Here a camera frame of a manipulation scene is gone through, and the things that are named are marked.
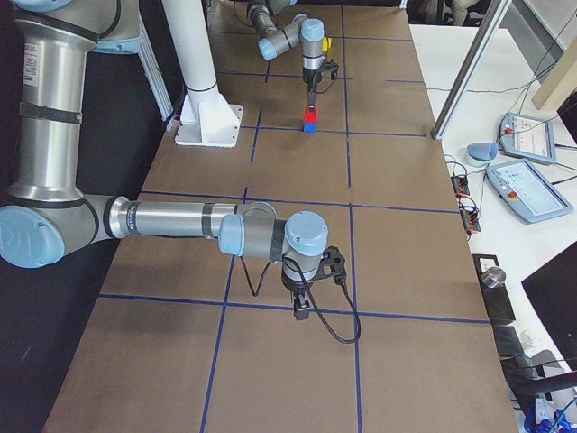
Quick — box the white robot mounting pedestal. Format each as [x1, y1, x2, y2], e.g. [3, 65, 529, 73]
[162, 0, 243, 148]

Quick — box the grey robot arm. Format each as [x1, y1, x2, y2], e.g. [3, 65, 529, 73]
[246, 1, 326, 110]
[1, 1, 164, 338]

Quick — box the small metal cup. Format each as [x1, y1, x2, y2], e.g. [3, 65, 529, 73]
[481, 266, 507, 289]

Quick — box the light blue tape roll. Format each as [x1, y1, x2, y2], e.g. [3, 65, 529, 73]
[464, 142, 499, 167]

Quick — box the teach pendant tablet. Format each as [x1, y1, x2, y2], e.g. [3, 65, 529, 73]
[486, 159, 573, 224]
[498, 113, 556, 165]

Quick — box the black box with cup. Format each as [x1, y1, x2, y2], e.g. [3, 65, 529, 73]
[472, 253, 516, 326]

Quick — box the red wooden cube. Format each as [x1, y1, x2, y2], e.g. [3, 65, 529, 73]
[303, 106, 317, 124]

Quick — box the black monitor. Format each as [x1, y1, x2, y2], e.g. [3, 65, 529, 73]
[522, 245, 576, 370]

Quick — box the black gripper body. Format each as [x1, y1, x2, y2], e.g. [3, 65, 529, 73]
[303, 68, 323, 94]
[281, 265, 310, 303]

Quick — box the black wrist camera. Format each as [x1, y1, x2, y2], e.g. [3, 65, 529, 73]
[323, 59, 339, 82]
[319, 246, 347, 285]

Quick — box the far teach pendant tablet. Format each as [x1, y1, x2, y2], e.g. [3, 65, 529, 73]
[498, 113, 556, 165]

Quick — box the orange black connector board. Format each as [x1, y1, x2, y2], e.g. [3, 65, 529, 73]
[451, 174, 471, 198]

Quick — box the near teach pendant tablet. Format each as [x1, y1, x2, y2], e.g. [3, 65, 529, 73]
[486, 159, 573, 224]

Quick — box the blue wooden cube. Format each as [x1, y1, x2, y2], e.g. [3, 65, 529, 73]
[303, 123, 317, 134]

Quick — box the aluminium frame post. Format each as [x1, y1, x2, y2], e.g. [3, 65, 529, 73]
[431, 0, 512, 140]

